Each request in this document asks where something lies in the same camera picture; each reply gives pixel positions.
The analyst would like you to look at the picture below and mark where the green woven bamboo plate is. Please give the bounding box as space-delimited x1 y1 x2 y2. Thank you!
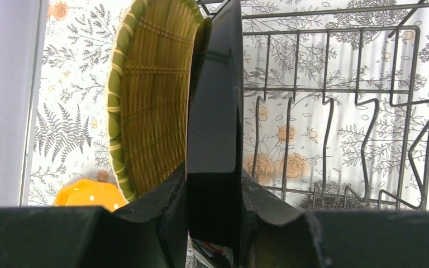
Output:
106 0 203 202

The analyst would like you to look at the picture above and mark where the yellow polka dot plate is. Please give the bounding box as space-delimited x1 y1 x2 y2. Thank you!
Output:
53 179 128 212

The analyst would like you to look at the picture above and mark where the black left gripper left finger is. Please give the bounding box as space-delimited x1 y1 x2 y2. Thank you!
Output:
0 165 188 267

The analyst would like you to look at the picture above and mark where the grey wire dish rack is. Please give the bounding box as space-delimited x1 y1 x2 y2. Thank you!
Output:
196 0 429 212

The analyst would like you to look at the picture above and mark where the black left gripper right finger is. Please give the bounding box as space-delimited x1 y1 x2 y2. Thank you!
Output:
242 173 429 267

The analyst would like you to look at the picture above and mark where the floral table mat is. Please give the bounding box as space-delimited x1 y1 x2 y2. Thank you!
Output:
26 1 429 210

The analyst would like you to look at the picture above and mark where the black glossy plate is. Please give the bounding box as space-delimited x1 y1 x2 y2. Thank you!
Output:
186 1 242 267

